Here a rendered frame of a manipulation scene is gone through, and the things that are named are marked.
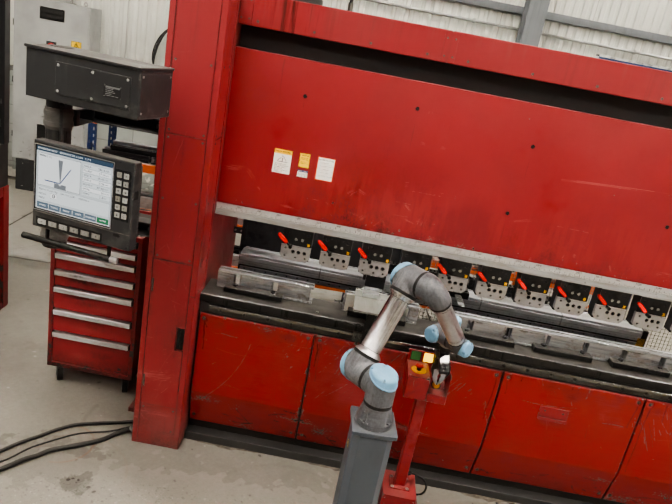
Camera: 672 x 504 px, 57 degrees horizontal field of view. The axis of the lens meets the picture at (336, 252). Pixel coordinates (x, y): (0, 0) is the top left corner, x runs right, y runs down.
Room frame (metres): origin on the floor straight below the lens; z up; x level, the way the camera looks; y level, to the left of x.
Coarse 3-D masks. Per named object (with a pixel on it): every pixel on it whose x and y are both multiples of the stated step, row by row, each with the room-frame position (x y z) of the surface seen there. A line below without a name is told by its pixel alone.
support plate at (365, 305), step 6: (360, 294) 2.87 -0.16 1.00; (354, 300) 2.78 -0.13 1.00; (360, 300) 2.79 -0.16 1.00; (366, 300) 2.81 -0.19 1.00; (372, 300) 2.82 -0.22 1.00; (378, 300) 2.83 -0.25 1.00; (384, 300) 2.85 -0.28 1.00; (354, 306) 2.70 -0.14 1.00; (360, 306) 2.72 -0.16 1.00; (366, 306) 2.73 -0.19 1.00; (372, 306) 2.74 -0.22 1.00; (378, 306) 2.76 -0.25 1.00; (360, 312) 2.67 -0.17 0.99; (366, 312) 2.67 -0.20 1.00; (372, 312) 2.67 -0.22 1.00; (378, 312) 2.69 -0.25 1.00
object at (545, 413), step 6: (540, 408) 2.78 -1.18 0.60; (546, 408) 2.78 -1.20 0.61; (552, 408) 2.78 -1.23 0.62; (540, 414) 2.78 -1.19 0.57; (546, 414) 2.78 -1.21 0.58; (552, 414) 2.78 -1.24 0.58; (558, 414) 2.78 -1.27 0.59; (564, 414) 2.78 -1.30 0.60; (546, 420) 2.77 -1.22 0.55; (552, 420) 2.77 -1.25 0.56; (558, 420) 2.77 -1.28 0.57; (564, 420) 2.78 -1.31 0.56
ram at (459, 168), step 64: (256, 64) 2.91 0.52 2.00; (320, 64) 2.91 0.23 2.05; (256, 128) 2.91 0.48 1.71; (320, 128) 2.91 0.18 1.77; (384, 128) 2.91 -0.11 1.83; (448, 128) 2.90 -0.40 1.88; (512, 128) 2.90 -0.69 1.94; (576, 128) 2.90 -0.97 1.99; (640, 128) 2.90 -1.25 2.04; (256, 192) 2.91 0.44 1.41; (320, 192) 2.91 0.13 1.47; (384, 192) 2.91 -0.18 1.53; (448, 192) 2.90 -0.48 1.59; (512, 192) 2.90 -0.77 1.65; (576, 192) 2.90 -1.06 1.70; (640, 192) 2.90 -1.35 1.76; (448, 256) 2.90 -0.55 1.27; (512, 256) 2.90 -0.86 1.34; (576, 256) 2.90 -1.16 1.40; (640, 256) 2.90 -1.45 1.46
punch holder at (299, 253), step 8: (288, 232) 2.91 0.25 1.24; (296, 232) 2.91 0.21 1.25; (304, 232) 2.91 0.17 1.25; (312, 232) 2.91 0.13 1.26; (288, 240) 2.91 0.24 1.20; (296, 240) 2.91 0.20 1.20; (304, 240) 2.91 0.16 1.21; (312, 240) 2.91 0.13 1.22; (288, 248) 2.90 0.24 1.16; (296, 248) 2.90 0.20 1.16; (304, 248) 2.90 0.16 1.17; (288, 256) 2.90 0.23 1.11; (296, 256) 2.90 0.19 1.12; (304, 256) 2.90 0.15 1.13
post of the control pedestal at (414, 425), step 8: (416, 400) 2.60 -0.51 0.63; (416, 408) 2.60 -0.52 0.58; (424, 408) 2.60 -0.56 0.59; (416, 416) 2.60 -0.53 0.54; (408, 424) 2.63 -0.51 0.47; (416, 424) 2.60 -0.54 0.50; (408, 432) 2.60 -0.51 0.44; (416, 432) 2.60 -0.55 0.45; (408, 440) 2.60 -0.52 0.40; (416, 440) 2.60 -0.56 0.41; (408, 448) 2.60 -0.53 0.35; (400, 456) 2.62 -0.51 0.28; (408, 456) 2.60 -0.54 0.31; (400, 464) 2.60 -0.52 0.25; (408, 464) 2.60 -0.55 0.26; (400, 472) 2.60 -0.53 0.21; (400, 480) 2.60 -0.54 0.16
